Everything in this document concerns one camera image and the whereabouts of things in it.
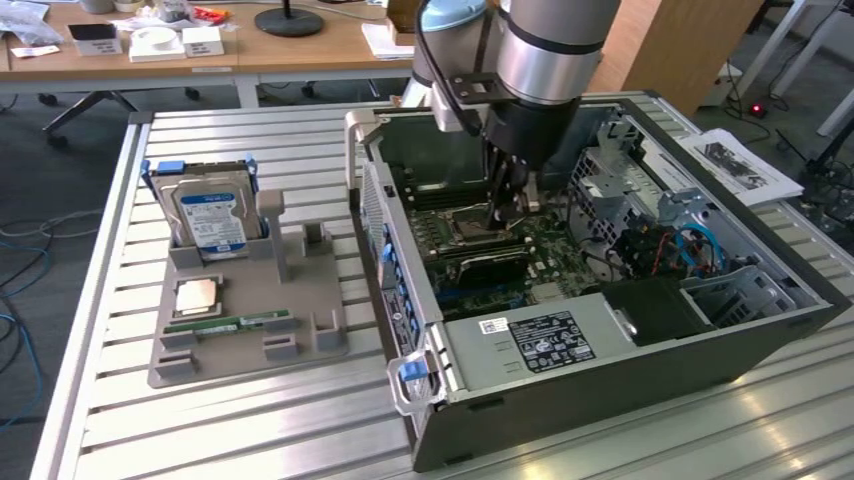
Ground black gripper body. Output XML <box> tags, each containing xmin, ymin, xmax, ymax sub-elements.
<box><xmin>481</xmin><ymin>97</ymin><xmax>583</xmax><ymax>169</ymax></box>

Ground CPU socket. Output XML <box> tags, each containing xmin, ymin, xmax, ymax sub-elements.
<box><xmin>447</xmin><ymin>204</ymin><xmax>513</xmax><ymax>247</ymax></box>

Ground metal drive cage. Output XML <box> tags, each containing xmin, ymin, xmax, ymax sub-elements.
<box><xmin>571</xmin><ymin>144</ymin><xmax>719</xmax><ymax>261</ymax></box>

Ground silver chipset heatsink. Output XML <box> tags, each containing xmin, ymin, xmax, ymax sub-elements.
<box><xmin>531</xmin><ymin>282</ymin><xmax>575</xmax><ymax>303</ymax></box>

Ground blue expansion slot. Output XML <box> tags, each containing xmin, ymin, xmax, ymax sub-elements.
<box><xmin>437</xmin><ymin>284</ymin><xmax>509</xmax><ymax>301</ymax></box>

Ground brown wooden cabinet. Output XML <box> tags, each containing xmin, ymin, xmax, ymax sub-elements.
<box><xmin>586</xmin><ymin>0</ymin><xmax>766</xmax><ymax>117</ymax></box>

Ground paper stack on desk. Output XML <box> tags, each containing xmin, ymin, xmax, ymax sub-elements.
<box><xmin>362</xmin><ymin>22</ymin><xmax>419</xmax><ymax>61</ymax></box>

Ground printed paper stack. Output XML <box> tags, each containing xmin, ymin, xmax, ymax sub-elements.
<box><xmin>677</xmin><ymin>128</ymin><xmax>807</xmax><ymax>207</ymax></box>

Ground grey power supply unit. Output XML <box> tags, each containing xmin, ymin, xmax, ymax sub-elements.
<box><xmin>443</xmin><ymin>292</ymin><xmax>643</xmax><ymax>392</ymax></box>

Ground wooden office desk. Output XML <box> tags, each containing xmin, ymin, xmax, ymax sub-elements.
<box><xmin>236</xmin><ymin>0</ymin><xmax>606</xmax><ymax>86</ymax></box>
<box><xmin>0</xmin><ymin>0</ymin><xmax>242</xmax><ymax>96</ymax></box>

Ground grey parts rack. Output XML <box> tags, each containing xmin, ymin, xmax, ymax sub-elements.
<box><xmin>146</xmin><ymin>188</ymin><xmax>352</xmax><ymax>390</ymax></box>

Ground black round lamp base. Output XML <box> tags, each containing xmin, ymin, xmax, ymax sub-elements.
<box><xmin>252</xmin><ymin>0</ymin><xmax>327</xmax><ymax>37</ymax></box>

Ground open black PC case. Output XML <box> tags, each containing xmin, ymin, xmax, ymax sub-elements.
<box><xmin>343</xmin><ymin>97</ymin><xmax>836</xmax><ymax>474</ymax></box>

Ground hard disk blue caddy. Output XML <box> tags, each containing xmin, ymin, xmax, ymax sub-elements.
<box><xmin>142</xmin><ymin>155</ymin><xmax>268</xmax><ymax>261</ymax></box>

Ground silver CPU chip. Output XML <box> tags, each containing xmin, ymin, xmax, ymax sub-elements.
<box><xmin>174</xmin><ymin>279</ymin><xmax>219</xmax><ymax>315</ymax></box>

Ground plain white box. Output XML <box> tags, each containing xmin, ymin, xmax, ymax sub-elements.
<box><xmin>180</xmin><ymin>25</ymin><xmax>224</xmax><ymax>59</ymax></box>

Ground white box with round roll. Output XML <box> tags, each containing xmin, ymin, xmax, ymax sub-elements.
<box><xmin>128</xmin><ymin>27</ymin><xmax>187</xmax><ymax>64</ymax></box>

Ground black desk leg casters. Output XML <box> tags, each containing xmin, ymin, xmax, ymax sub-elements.
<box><xmin>38</xmin><ymin>88</ymin><xmax>203</xmax><ymax>147</ymax></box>

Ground white box black top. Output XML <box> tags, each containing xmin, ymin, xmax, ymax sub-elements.
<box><xmin>66</xmin><ymin>22</ymin><xmax>123</xmax><ymax>57</ymax></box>

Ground clear plastic bag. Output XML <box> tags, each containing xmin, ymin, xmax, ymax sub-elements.
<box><xmin>0</xmin><ymin>0</ymin><xmax>67</xmax><ymax>47</ymax></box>

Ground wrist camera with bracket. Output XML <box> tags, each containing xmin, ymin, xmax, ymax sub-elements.
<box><xmin>430</xmin><ymin>73</ymin><xmax>503</xmax><ymax>134</ymax></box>

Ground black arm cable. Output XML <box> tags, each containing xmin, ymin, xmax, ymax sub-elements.
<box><xmin>413</xmin><ymin>0</ymin><xmax>483</xmax><ymax>137</ymax></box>

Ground blue data wire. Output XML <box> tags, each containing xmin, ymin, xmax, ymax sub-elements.
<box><xmin>670</xmin><ymin>219</ymin><xmax>730</xmax><ymax>277</ymax></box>

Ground white table frame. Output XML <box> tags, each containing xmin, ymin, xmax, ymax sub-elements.
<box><xmin>733</xmin><ymin>0</ymin><xmax>854</xmax><ymax>137</ymax></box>

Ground white floor cable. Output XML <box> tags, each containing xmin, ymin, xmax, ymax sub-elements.
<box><xmin>0</xmin><ymin>208</ymin><xmax>102</xmax><ymax>240</ymax></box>

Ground blue floor cable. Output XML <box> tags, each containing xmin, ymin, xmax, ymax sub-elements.
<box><xmin>0</xmin><ymin>238</ymin><xmax>54</xmax><ymax>431</ymax></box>

